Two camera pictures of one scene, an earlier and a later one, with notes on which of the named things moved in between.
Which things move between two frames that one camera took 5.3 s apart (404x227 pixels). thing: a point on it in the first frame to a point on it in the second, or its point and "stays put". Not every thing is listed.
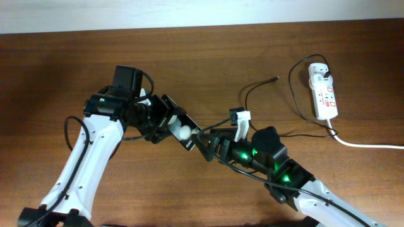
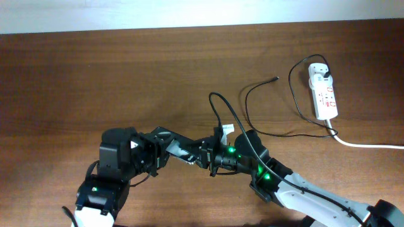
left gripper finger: (175, 108) to (165, 133)
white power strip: (323, 96) stays put
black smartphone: (182, 127) to (175, 149)
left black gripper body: (153, 115) to (150, 149)
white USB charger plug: (318, 81) stays put
